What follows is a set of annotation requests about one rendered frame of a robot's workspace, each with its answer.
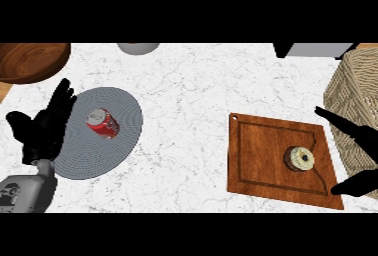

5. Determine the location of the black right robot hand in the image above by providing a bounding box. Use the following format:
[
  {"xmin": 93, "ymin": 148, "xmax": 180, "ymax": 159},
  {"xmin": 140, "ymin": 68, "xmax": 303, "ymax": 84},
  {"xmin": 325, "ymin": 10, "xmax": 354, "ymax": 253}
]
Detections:
[{"xmin": 313, "ymin": 105, "xmax": 378, "ymax": 196}]

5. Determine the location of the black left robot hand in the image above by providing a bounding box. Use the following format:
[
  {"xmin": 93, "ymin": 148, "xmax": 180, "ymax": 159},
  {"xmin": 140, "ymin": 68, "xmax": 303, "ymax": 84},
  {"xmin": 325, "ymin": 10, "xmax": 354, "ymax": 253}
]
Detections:
[{"xmin": 4, "ymin": 77, "xmax": 78, "ymax": 166}]

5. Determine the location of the beige wicker basket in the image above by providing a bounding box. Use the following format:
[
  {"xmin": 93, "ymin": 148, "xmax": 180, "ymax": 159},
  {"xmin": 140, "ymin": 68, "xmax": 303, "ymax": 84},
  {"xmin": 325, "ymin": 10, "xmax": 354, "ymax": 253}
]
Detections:
[{"xmin": 322, "ymin": 47, "xmax": 378, "ymax": 201}]

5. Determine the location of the brown wooden cutting board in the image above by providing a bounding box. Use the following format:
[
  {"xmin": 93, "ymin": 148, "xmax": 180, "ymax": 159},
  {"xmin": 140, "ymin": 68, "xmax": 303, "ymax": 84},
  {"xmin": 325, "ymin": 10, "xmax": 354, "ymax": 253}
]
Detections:
[{"xmin": 226, "ymin": 112, "xmax": 345, "ymax": 211}]

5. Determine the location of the red soda can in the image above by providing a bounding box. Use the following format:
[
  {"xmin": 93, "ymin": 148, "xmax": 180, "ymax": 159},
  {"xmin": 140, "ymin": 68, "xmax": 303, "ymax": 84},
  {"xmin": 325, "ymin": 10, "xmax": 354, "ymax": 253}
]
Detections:
[{"xmin": 86, "ymin": 107, "xmax": 121, "ymax": 140}]

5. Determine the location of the round grey placemat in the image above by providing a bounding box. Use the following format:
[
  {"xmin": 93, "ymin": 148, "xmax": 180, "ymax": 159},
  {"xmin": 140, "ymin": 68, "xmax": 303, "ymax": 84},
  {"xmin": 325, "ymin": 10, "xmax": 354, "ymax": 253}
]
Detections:
[{"xmin": 52, "ymin": 86, "xmax": 145, "ymax": 181}]

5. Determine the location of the brown wooden bowl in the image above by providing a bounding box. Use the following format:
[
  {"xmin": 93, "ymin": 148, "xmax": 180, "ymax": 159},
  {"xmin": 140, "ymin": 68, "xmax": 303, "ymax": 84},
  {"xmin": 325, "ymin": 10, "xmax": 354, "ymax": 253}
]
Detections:
[{"xmin": 0, "ymin": 43, "xmax": 72, "ymax": 85}]

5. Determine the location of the grey and black appliance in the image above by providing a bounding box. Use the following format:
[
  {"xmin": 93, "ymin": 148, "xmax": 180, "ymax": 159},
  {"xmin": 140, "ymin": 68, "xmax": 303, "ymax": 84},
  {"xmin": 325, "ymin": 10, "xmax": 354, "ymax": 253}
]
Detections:
[{"xmin": 272, "ymin": 43, "xmax": 362, "ymax": 60}]

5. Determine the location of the grey round bowl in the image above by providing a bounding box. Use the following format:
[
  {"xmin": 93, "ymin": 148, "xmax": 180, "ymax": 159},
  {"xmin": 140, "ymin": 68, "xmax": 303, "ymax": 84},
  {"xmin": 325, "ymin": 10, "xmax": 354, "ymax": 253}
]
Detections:
[{"xmin": 115, "ymin": 43, "xmax": 161, "ymax": 56}]

